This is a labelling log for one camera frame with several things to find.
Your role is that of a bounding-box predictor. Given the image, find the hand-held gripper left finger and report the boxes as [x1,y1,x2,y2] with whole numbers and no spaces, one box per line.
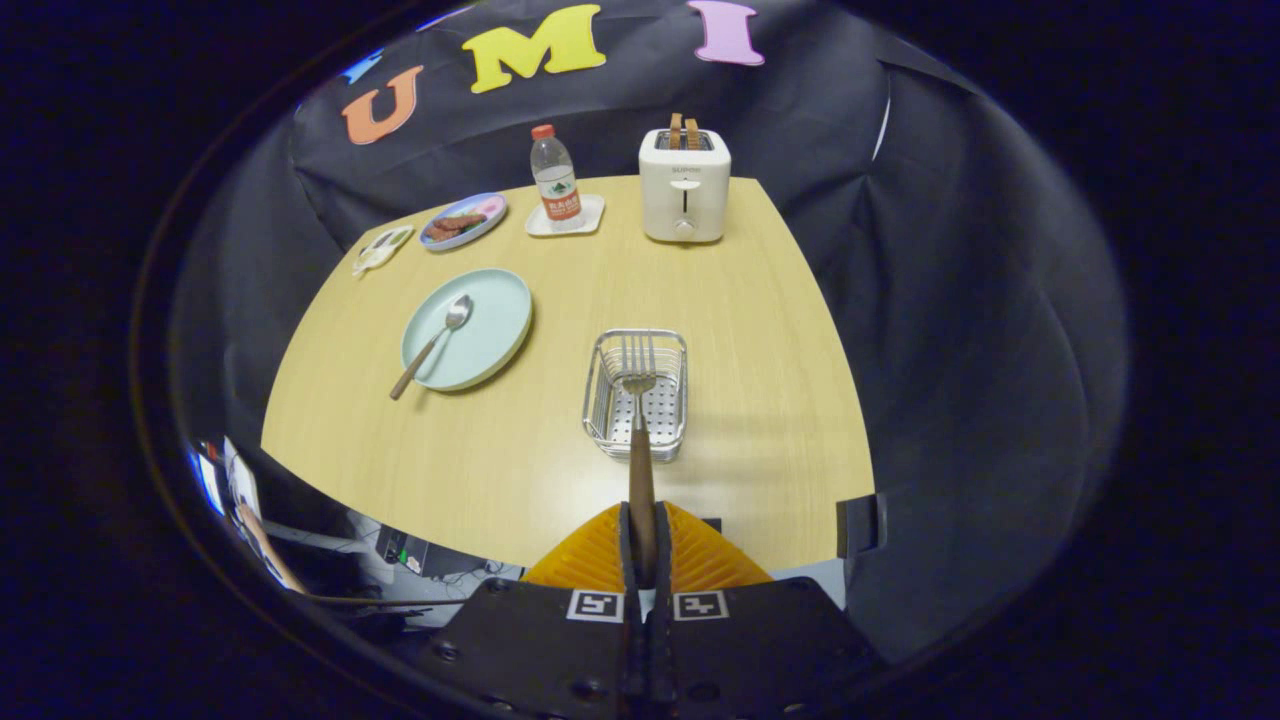
[412,502,646,720]

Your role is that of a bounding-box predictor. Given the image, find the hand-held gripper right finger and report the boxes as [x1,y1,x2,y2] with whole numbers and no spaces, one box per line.
[648,502,883,720]

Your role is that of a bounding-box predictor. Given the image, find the wooden handled metal fork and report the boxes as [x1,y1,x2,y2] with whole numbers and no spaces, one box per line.
[620,333,659,586]

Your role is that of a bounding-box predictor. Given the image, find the wooden handled metal spoon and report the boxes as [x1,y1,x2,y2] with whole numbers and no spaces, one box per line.
[389,294,474,402]

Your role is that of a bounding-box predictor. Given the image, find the black electronics box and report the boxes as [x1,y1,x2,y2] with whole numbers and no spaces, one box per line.
[375,525,441,576]

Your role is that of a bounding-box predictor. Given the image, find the pale green plate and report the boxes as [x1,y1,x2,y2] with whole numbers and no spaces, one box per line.
[400,268,534,393]

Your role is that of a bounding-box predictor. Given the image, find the white square coaster tray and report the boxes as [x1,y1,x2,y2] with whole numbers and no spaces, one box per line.
[525,194,606,238]

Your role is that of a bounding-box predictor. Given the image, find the white toaster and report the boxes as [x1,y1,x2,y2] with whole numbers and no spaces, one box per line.
[639,127,732,244]

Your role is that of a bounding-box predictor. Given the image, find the wooden stick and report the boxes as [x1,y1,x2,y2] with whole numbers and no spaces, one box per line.
[238,500,311,596]

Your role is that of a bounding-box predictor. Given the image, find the blue plate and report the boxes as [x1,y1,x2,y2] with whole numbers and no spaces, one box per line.
[419,192,508,251]

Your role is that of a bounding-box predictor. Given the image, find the clear plastic water bottle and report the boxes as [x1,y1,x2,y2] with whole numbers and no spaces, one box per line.
[530,124,584,232]

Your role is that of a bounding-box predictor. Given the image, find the black backdrop cloth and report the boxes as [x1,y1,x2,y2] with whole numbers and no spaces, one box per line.
[170,0,1131,661]

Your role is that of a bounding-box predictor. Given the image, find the white divided sauce dish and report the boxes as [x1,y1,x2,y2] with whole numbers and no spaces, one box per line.
[352,225,414,278]

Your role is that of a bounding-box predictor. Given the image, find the metal wire basket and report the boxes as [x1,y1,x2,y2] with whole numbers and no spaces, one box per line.
[582,328,690,464]

